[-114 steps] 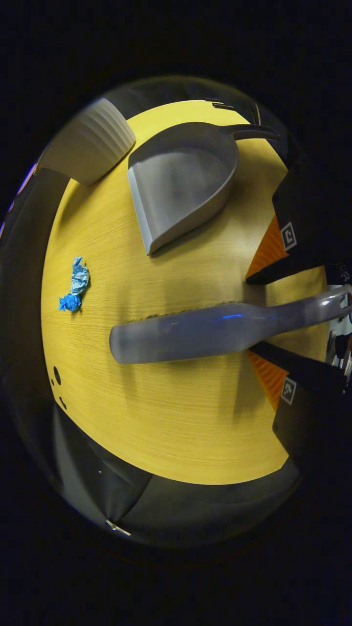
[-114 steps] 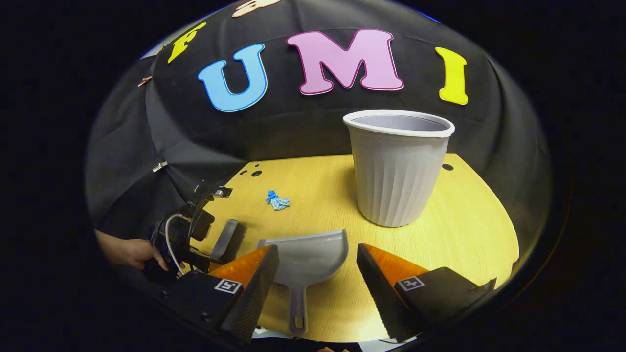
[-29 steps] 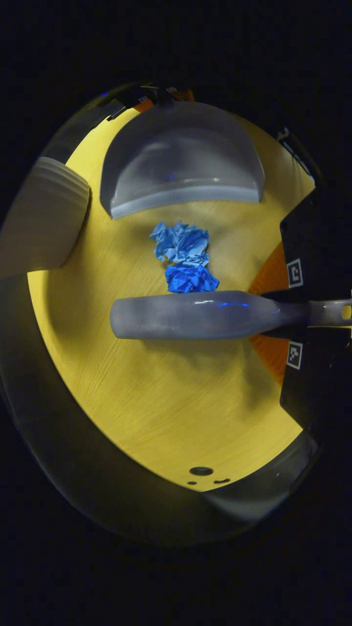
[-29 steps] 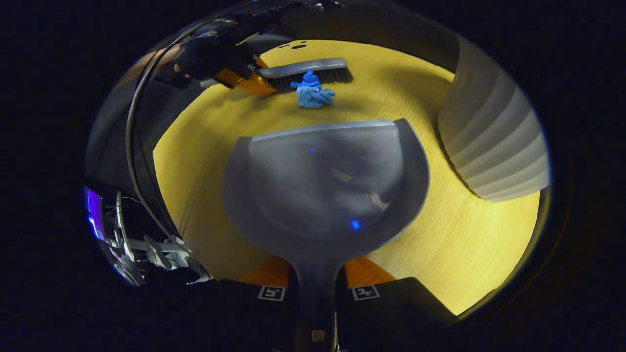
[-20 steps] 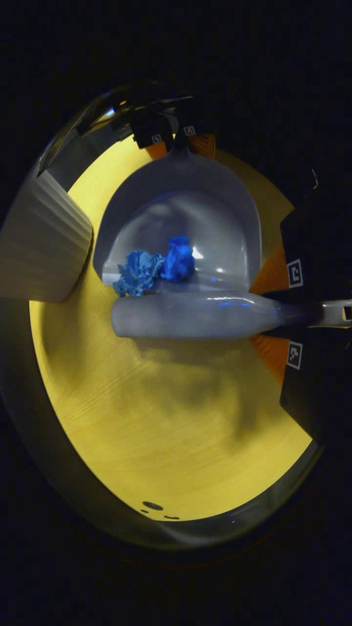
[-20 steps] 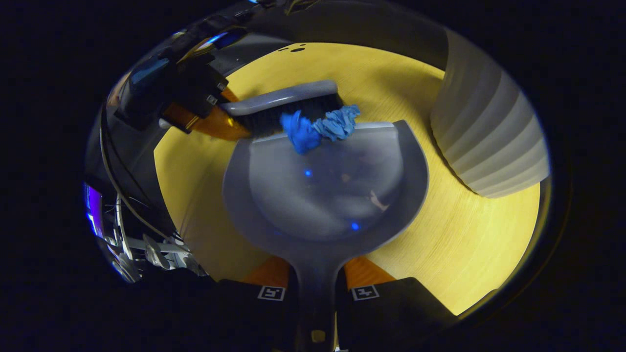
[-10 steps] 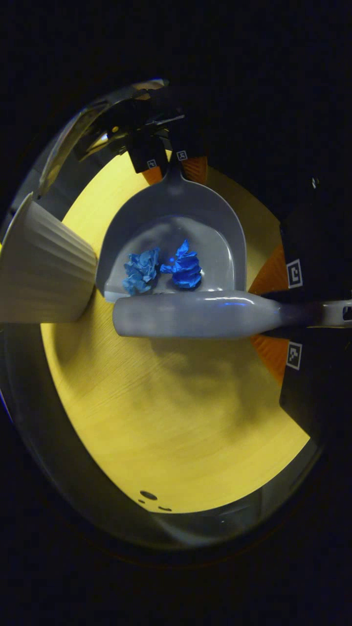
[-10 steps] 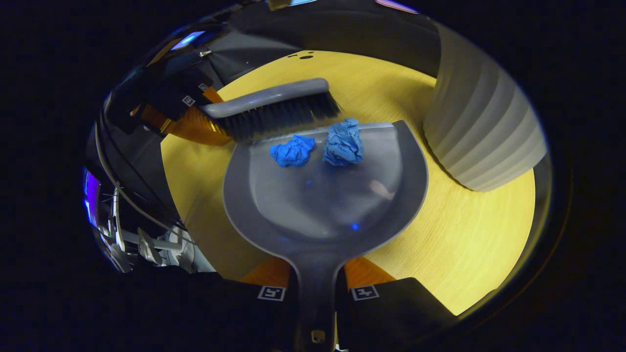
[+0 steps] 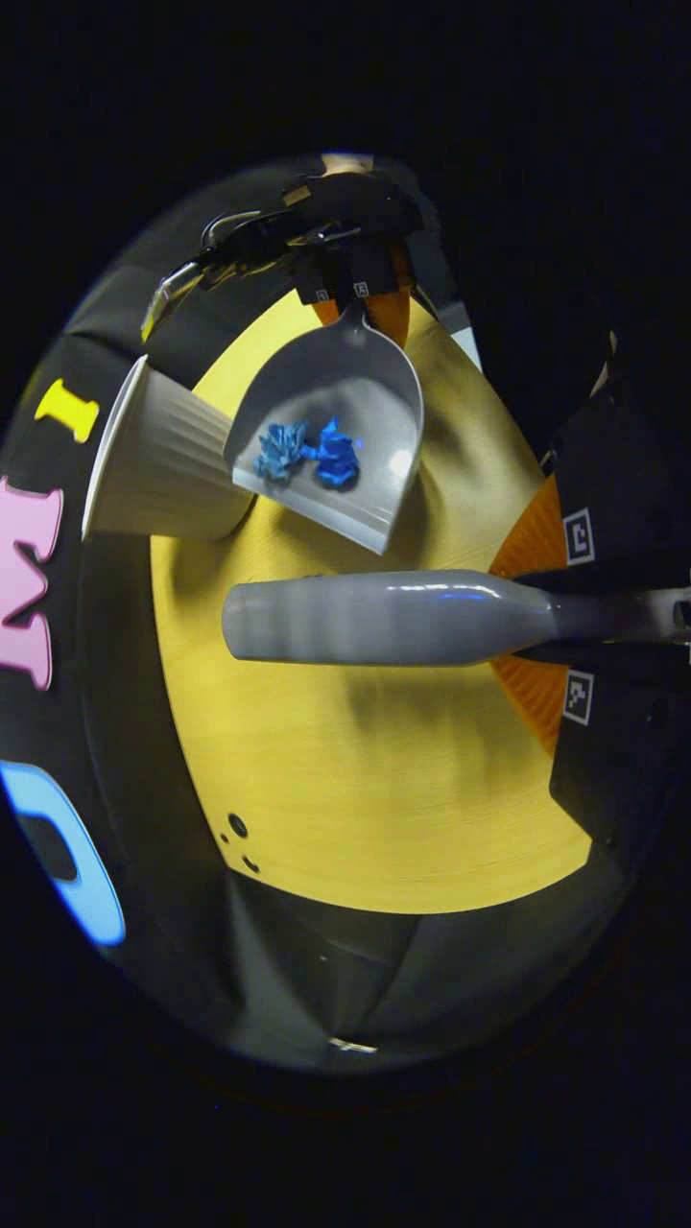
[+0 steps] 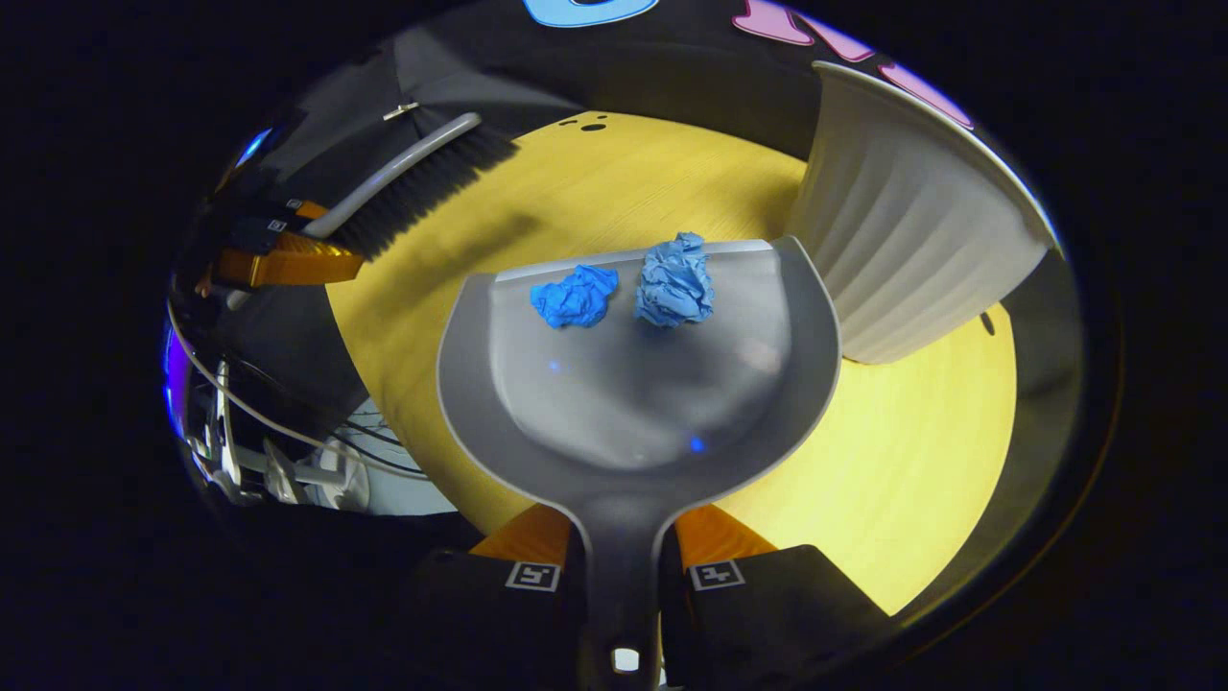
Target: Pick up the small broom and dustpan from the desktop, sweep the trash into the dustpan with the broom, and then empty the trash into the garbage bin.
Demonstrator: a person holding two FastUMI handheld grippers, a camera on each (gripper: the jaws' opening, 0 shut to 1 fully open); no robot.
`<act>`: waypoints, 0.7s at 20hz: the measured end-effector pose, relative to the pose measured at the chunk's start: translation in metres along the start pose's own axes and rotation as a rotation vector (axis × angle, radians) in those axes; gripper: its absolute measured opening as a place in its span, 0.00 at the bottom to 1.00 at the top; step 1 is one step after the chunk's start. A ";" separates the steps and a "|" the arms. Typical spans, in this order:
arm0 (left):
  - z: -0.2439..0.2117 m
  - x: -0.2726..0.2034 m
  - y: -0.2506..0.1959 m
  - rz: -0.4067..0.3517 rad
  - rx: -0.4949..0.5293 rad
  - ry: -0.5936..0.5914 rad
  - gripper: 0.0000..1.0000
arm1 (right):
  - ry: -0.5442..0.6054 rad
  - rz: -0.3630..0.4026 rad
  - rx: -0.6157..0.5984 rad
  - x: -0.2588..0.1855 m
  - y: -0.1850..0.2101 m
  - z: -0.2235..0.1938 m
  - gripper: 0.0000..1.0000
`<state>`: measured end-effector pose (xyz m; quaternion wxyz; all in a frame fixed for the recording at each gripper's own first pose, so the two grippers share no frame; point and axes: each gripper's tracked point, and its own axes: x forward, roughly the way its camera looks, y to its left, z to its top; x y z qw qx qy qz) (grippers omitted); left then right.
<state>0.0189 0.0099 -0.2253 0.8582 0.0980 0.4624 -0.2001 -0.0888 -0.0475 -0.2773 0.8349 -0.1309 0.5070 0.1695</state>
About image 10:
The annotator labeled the white ribbed garbage bin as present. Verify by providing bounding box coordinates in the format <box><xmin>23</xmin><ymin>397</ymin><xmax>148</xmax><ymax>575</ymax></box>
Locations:
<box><xmin>787</xmin><ymin>60</ymin><xmax>1056</xmax><ymax>366</ymax></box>

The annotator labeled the grey plastic dustpan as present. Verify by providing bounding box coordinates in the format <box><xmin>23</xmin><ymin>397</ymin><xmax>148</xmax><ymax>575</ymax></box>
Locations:
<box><xmin>437</xmin><ymin>236</ymin><xmax>843</xmax><ymax>691</ymax></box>

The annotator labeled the small grey broom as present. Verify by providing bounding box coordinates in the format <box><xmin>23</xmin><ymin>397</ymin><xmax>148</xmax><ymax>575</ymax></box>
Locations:
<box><xmin>225</xmin><ymin>112</ymin><xmax>519</xmax><ymax>310</ymax></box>

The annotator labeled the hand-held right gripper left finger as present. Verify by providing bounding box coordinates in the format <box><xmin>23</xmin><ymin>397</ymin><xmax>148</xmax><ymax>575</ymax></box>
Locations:
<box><xmin>413</xmin><ymin>504</ymin><xmax>588</xmax><ymax>691</ymax></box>

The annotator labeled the blue paper ball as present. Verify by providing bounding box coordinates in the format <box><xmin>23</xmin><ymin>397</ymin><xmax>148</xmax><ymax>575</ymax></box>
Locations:
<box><xmin>530</xmin><ymin>265</ymin><xmax>621</xmax><ymax>329</ymax></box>
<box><xmin>634</xmin><ymin>231</ymin><xmax>716</xmax><ymax>328</ymax></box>

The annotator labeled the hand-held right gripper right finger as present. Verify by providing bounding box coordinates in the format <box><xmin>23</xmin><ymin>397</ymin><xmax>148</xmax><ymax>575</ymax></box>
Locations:
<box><xmin>660</xmin><ymin>504</ymin><xmax>893</xmax><ymax>691</ymax></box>

